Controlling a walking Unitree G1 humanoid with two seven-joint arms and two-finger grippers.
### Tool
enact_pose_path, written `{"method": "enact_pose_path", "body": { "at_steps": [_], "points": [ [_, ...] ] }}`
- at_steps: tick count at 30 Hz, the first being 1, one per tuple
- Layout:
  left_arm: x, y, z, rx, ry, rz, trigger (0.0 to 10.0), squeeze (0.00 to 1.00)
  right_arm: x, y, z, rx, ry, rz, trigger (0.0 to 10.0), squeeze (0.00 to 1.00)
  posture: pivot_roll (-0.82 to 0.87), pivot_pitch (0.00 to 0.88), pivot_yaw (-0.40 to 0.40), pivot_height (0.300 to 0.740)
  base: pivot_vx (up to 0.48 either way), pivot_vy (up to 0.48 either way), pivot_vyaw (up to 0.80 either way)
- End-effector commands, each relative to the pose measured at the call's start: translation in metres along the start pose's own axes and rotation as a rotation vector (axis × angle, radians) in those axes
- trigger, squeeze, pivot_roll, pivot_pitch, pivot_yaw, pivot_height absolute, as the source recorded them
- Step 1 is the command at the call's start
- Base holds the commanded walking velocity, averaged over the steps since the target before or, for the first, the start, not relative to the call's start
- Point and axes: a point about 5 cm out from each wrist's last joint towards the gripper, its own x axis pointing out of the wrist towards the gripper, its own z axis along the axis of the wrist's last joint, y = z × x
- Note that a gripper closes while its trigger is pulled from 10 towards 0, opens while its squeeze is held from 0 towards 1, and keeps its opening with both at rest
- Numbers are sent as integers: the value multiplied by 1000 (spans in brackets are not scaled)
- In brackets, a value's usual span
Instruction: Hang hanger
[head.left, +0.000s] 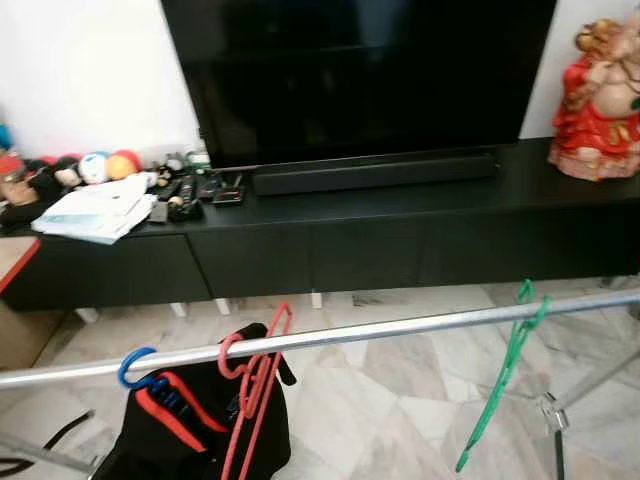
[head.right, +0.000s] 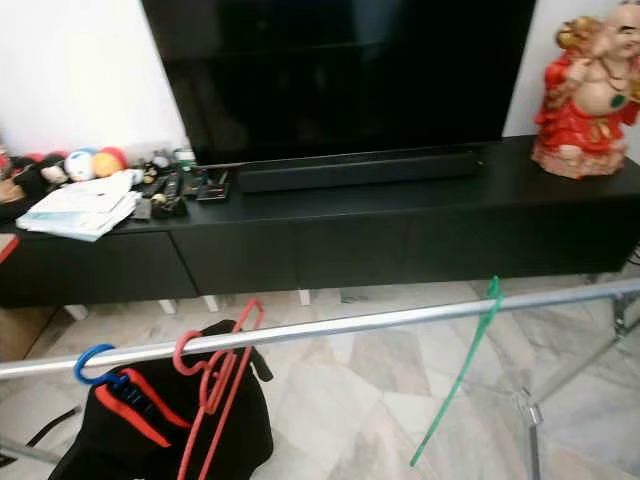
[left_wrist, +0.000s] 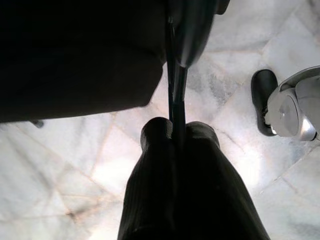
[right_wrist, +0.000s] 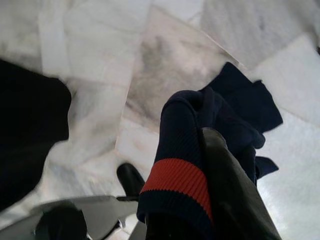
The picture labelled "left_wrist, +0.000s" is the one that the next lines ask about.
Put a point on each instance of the dark brown fabric sofa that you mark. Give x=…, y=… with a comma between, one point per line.
x=75, y=62

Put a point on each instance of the black plastic hanger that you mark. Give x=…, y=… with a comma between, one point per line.
x=176, y=100

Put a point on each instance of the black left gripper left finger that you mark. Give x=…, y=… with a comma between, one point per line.
x=152, y=187

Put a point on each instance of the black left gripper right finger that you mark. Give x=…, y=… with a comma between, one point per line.
x=212, y=195

